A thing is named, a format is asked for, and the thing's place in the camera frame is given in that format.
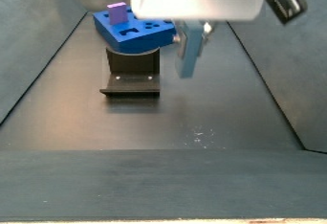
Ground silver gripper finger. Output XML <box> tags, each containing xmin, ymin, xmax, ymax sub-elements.
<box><xmin>197</xmin><ymin>21</ymin><xmax>217</xmax><ymax>55</ymax></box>
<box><xmin>172</xmin><ymin>21</ymin><xmax>188</xmax><ymax>58</ymax></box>

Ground light blue rectangular block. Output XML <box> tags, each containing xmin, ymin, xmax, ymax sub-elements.
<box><xmin>176</xmin><ymin>21</ymin><xmax>202</xmax><ymax>78</ymax></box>

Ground blue shape sorter board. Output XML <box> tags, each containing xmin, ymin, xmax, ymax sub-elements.
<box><xmin>93</xmin><ymin>7</ymin><xmax>176</xmax><ymax>54</ymax></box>

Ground purple rectangular block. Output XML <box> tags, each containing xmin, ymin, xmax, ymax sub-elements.
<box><xmin>106</xmin><ymin>2</ymin><xmax>128</xmax><ymax>25</ymax></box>

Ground black curved stand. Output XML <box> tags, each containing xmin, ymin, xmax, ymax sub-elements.
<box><xmin>100</xmin><ymin>48</ymin><xmax>160</xmax><ymax>97</ymax></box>

